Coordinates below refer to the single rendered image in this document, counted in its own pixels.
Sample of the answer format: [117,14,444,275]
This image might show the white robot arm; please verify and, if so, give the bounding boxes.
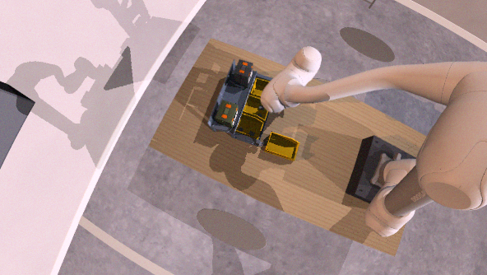
[261,46,487,237]

